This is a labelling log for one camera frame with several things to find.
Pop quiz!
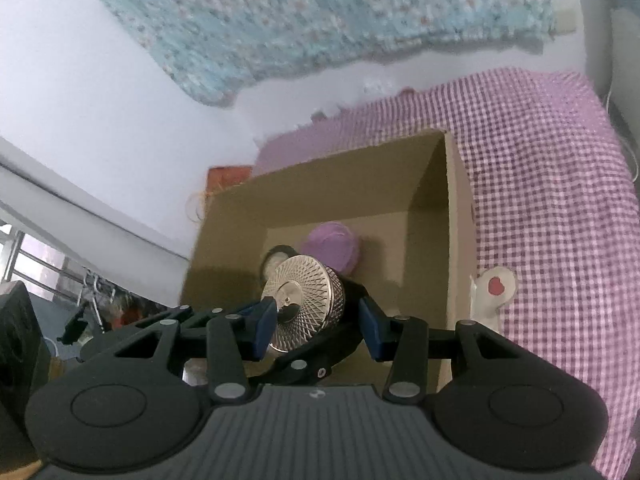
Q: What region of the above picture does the grey metal cart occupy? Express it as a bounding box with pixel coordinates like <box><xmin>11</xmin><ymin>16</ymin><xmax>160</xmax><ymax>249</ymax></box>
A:
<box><xmin>57</xmin><ymin>270</ymin><xmax>166</xmax><ymax>351</ymax></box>

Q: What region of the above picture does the metal window railing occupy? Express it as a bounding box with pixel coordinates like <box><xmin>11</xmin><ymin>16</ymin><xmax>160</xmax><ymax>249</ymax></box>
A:
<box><xmin>0</xmin><ymin>225</ymin><xmax>88</xmax><ymax>306</ymax></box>

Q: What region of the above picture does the brown cardboard box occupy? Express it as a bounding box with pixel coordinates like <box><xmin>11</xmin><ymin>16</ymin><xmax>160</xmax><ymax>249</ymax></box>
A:
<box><xmin>180</xmin><ymin>130</ymin><xmax>478</xmax><ymax>396</ymax></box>

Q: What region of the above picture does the purple checkered bed sheet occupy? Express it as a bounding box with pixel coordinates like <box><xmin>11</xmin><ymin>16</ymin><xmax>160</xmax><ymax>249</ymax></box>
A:
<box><xmin>255</xmin><ymin>67</ymin><xmax>640</xmax><ymax>480</ymax></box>

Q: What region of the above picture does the dark jar with gold lid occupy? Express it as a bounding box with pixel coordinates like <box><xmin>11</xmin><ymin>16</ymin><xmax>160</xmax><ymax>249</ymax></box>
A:
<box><xmin>261</xmin><ymin>255</ymin><xmax>367</xmax><ymax>361</ymax></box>

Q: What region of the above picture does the yellow rubber band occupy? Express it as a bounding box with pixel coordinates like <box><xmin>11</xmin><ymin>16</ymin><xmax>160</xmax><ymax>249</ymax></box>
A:
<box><xmin>186</xmin><ymin>190</ymin><xmax>212</xmax><ymax>223</ymax></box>

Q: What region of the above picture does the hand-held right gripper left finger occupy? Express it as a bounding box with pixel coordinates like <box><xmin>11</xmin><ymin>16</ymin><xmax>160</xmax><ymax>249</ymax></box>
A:
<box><xmin>100</xmin><ymin>297</ymin><xmax>277</xmax><ymax>403</ymax></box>

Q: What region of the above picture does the purple round container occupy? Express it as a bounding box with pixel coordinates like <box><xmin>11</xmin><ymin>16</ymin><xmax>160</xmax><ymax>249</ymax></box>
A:
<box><xmin>298</xmin><ymin>222</ymin><xmax>362</xmax><ymax>277</ymax></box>

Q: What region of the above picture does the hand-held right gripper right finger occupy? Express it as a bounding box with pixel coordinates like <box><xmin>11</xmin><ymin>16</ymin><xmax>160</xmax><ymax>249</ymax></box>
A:
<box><xmin>357</xmin><ymin>296</ymin><xmax>531</xmax><ymax>403</ymax></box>

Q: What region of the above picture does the blue floral cloth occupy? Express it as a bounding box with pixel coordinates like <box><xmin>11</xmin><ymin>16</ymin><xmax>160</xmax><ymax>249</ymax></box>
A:
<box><xmin>67</xmin><ymin>0</ymin><xmax>556</xmax><ymax>108</ymax></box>

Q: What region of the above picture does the black tape roll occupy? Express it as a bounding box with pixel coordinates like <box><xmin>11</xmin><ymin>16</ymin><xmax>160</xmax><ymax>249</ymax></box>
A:
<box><xmin>260</xmin><ymin>245</ymin><xmax>299</xmax><ymax>279</ymax></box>

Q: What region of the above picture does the red flat object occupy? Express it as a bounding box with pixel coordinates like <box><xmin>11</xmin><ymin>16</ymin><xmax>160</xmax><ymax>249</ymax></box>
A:
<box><xmin>207</xmin><ymin>164</ymin><xmax>253</xmax><ymax>196</ymax></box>

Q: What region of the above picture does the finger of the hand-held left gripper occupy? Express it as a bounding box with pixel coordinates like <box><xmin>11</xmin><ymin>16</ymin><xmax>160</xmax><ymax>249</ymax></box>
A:
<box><xmin>259</xmin><ymin>335</ymin><xmax>369</xmax><ymax>387</ymax></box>

